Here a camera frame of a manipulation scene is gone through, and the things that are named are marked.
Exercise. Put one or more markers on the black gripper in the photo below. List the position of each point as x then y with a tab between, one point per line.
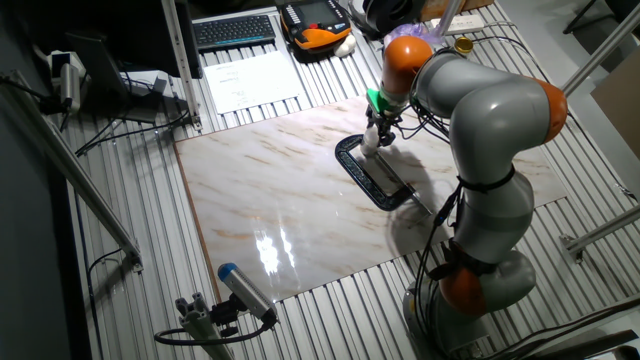
382	116

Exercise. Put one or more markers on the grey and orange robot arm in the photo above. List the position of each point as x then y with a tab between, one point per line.
492	120

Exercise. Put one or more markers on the small white plastic jar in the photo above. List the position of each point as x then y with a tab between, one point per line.
368	149

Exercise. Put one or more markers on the gold round jar cap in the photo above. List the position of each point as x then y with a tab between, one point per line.
463	45

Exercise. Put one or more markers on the black metal C-clamp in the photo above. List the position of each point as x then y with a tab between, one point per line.
365	180

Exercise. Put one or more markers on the purple plastic bag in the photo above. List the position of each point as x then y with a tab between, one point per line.
415	31

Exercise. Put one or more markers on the black round spool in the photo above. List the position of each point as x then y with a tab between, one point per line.
385	12

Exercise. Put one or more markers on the marble pattern board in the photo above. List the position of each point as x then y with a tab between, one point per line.
280	200

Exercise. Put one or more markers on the orange and black teach pendant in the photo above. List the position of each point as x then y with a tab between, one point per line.
315	25

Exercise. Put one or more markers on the white power strip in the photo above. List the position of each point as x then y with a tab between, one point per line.
457	23

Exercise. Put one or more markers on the printed white paper sheet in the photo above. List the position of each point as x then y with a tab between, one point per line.
250	82

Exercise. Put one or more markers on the brown cardboard box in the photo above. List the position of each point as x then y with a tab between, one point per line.
440	6

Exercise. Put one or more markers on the black keyboard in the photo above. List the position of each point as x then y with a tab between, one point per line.
234	32

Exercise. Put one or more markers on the upright aluminium profile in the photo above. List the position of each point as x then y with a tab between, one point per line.
181	65

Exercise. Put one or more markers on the brown cardboard panel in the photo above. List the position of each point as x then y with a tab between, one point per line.
620	105

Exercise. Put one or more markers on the short aluminium profile stand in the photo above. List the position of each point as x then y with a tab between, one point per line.
200	325

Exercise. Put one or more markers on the black tablet stand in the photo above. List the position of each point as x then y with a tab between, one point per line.
97	65

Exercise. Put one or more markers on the black monitor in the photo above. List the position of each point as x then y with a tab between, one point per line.
100	25

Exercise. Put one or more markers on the long diagonal aluminium beam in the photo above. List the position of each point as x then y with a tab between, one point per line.
75	170

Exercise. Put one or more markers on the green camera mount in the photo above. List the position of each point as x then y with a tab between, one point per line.
377	101

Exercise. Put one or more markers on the aluminium post by power strip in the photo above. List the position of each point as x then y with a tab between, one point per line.
450	15

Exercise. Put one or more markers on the silver camera with blue cap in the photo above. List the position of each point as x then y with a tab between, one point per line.
245	290

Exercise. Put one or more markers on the tall aluminium post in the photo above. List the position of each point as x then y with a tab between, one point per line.
600	50

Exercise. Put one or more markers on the low aluminium beam with bracket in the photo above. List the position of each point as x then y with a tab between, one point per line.
605	230

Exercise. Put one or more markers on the silver camera on bracket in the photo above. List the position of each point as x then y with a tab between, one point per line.
69	82

